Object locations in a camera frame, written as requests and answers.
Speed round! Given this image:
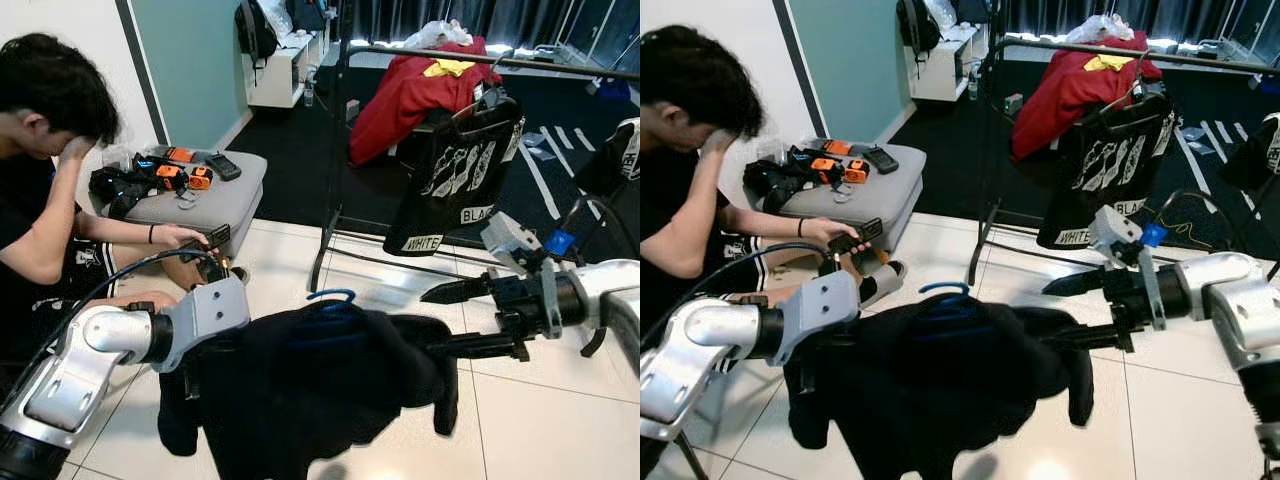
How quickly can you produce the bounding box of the person in black clothes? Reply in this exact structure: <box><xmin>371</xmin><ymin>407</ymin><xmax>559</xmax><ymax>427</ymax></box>
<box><xmin>640</xmin><ymin>25</ymin><xmax>909</xmax><ymax>336</ymax></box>
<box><xmin>0</xmin><ymin>32</ymin><xmax>246</xmax><ymax>373</ymax></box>

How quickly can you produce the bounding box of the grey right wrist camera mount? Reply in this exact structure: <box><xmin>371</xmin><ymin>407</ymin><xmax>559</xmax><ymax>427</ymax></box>
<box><xmin>478</xmin><ymin>209</ymin><xmax>581</xmax><ymax>343</ymax></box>
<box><xmin>1087</xmin><ymin>204</ymin><xmax>1173</xmax><ymax>333</ymax></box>

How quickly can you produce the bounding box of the black garment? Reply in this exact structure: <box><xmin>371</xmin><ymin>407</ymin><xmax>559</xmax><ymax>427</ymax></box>
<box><xmin>157</xmin><ymin>298</ymin><xmax>463</xmax><ymax>480</ymax></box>
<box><xmin>783</xmin><ymin>292</ymin><xmax>1098</xmax><ymax>480</ymax></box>

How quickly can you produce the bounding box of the red garment yellow print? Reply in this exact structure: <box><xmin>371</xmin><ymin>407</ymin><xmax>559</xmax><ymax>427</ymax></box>
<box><xmin>1010</xmin><ymin>30</ymin><xmax>1164</xmax><ymax>163</ymax></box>
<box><xmin>347</xmin><ymin>37</ymin><xmax>503</xmax><ymax>168</ymax></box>

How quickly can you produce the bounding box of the grey cushioned ottoman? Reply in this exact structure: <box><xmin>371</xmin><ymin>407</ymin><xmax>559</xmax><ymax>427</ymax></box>
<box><xmin>108</xmin><ymin>147</ymin><xmax>269</xmax><ymax>258</ymax></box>
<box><xmin>745</xmin><ymin>140</ymin><xmax>928</xmax><ymax>253</ymax></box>

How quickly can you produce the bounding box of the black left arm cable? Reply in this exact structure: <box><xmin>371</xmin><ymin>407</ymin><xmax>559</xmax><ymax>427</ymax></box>
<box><xmin>640</xmin><ymin>240</ymin><xmax>836</xmax><ymax>341</ymax></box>
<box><xmin>0</xmin><ymin>246</ymin><xmax>223</xmax><ymax>411</ymax></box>

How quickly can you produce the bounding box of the black shorts white waistband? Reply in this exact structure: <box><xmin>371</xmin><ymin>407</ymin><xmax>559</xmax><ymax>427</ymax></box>
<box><xmin>1218</xmin><ymin>112</ymin><xmax>1280</xmax><ymax>198</ymax></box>
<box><xmin>573</xmin><ymin>117</ymin><xmax>641</xmax><ymax>226</ymax></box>

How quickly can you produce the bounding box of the black clothes rack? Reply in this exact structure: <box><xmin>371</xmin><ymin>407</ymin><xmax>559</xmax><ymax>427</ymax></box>
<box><xmin>963</xmin><ymin>37</ymin><xmax>1280</xmax><ymax>288</ymax></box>
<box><xmin>307</xmin><ymin>42</ymin><xmax>641</xmax><ymax>293</ymax></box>

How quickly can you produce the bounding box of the white shelf unit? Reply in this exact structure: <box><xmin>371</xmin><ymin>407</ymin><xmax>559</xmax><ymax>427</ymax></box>
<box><xmin>245</xmin><ymin>25</ymin><xmax>333</xmax><ymax>109</ymax></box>
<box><xmin>905</xmin><ymin>25</ymin><xmax>993</xmax><ymax>103</ymax></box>

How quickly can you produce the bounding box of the black strap bundle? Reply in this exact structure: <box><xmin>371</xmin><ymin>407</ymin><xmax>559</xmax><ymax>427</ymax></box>
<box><xmin>88</xmin><ymin>163</ymin><xmax>159</xmax><ymax>219</ymax></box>
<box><xmin>745</xmin><ymin>157</ymin><xmax>813</xmax><ymax>213</ymax></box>

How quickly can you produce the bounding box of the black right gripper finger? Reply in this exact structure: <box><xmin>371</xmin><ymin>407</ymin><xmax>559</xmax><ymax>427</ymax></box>
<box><xmin>1040</xmin><ymin>324</ymin><xmax>1139</xmax><ymax>355</ymax></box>
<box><xmin>420</xmin><ymin>274</ymin><xmax>496</xmax><ymax>305</ymax></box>
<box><xmin>430</xmin><ymin>332</ymin><xmax>531</xmax><ymax>364</ymax></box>
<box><xmin>1040</xmin><ymin>267</ymin><xmax>1109</xmax><ymax>299</ymax></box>

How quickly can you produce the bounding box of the black backpack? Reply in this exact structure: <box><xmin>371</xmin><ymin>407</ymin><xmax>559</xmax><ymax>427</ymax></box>
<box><xmin>234</xmin><ymin>0</ymin><xmax>283</xmax><ymax>63</ymax></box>
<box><xmin>896</xmin><ymin>0</ymin><xmax>943</xmax><ymax>56</ymax></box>

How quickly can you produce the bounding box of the white plastic bag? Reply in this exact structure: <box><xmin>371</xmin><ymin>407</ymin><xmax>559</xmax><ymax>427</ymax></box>
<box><xmin>403</xmin><ymin>18</ymin><xmax>473</xmax><ymax>53</ymax></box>
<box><xmin>1065</xmin><ymin>12</ymin><xmax>1138</xmax><ymax>47</ymax></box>

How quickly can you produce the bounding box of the dark curtain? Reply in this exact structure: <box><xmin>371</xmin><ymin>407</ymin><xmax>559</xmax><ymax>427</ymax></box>
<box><xmin>1000</xmin><ymin>0</ymin><xmax>1280</xmax><ymax>46</ymax></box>
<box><xmin>335</xmin><ymin>0</ymin><xmax>641</xmax><ymax>51</ymax></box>

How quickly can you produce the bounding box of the blue plastic hanger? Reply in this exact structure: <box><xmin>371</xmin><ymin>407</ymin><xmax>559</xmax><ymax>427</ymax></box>
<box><xmin>280</xmin><ymin>287</ymin><xmax>373</xmax><ymax>351</ymax></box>
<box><xmin>905</xmin><ymin>281</ymin><xmax>986</xmax><ymax>346</ymax></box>

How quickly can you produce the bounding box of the black T-shirt white print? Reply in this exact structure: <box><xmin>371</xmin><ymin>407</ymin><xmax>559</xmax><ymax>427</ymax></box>
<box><xmin>1035</xmin><ymin>88</ymin><xmax>1181</xmax><ymax>251</ymax></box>
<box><xmin>383</xmin><ymin>88</ymin><xmax>528</xmax><ymax>258</ymax></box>

